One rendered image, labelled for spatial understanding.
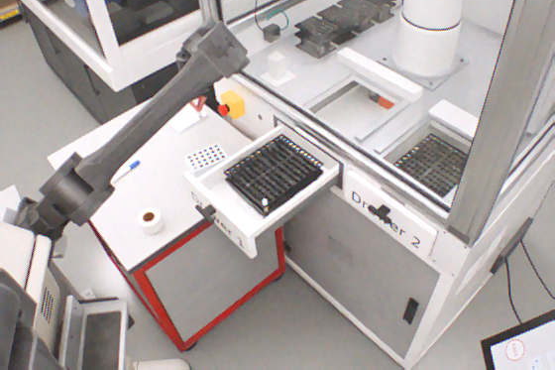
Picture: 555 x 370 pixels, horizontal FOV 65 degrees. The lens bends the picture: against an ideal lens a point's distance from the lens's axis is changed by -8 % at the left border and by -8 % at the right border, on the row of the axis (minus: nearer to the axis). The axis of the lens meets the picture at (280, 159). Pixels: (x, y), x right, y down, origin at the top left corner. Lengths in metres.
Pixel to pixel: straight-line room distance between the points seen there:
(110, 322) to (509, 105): 0.84
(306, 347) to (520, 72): 1.47
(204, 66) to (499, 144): 0.55
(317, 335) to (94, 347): 1.22
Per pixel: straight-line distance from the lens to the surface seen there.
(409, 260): 1.37
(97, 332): 0.97
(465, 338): 2.10
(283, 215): 1.24
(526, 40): 0.80
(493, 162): 0.95
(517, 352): 0.97
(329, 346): 2.00
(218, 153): 1.52
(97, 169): 0.85
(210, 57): 0.78
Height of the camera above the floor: 1.86
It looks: 46 degrees down
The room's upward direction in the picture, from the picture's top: 5 degrees counter-clockwise
